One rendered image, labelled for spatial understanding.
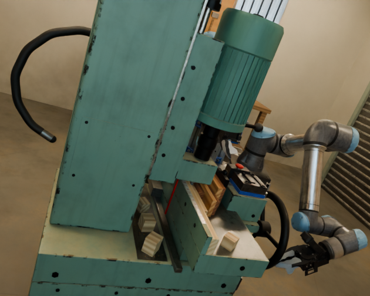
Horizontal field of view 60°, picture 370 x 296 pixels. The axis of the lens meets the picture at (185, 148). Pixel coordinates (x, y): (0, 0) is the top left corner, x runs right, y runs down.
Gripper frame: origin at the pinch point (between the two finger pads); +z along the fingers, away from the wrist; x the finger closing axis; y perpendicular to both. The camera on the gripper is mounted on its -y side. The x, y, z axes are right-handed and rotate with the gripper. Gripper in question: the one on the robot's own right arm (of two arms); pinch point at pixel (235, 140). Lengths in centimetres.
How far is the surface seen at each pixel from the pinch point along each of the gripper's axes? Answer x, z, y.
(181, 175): 10.3, 15.7, -22.2
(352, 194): 92, -187, 293
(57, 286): 38, 34, -52
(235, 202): 15.6, 18.1, -1.9
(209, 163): 4.9, 14.9, -14.2
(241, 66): -25.8, 20.6, -17.9
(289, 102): 17, -306, 236
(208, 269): 23, 41, -17
